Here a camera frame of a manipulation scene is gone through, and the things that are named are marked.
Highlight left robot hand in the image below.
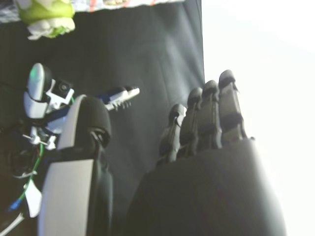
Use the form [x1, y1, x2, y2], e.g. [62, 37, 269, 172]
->
[36, 70, 288, 236]

